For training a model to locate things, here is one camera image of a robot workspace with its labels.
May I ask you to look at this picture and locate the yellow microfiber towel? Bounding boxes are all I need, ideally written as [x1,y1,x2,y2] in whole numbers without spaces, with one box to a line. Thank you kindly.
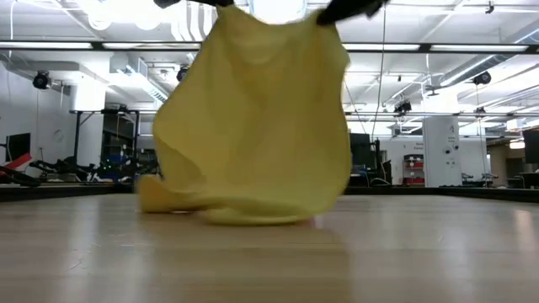
[136,4,354,226]

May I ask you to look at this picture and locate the black equipment rack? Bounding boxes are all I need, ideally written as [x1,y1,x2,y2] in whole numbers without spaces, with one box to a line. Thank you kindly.
[348,132,393,187]

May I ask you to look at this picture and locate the white column with signs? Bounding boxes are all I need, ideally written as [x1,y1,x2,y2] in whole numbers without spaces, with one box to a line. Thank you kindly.
[422,115,461,189]

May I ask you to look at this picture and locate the red drawer cabinet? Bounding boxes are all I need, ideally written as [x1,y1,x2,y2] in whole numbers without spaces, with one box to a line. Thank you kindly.
[403,153,426,187]

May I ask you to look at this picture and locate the black background robot arms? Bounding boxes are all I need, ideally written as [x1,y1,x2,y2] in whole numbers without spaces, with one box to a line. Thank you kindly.
[28,154,161,185]

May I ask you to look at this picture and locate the black monitor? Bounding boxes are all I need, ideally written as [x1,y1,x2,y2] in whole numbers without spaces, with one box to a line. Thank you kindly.
[523,128,539,166]
[4,132,33,163]

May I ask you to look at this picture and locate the red background object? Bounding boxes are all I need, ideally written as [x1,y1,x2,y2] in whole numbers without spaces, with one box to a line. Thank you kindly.
[4,152,34,172]

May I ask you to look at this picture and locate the thin hanging cord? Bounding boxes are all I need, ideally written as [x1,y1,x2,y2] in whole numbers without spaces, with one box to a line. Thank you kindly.
[370,3,387,138]

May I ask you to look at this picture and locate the black metal frame stand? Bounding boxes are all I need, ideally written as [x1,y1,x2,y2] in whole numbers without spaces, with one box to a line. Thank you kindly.
[69,108,157,169]

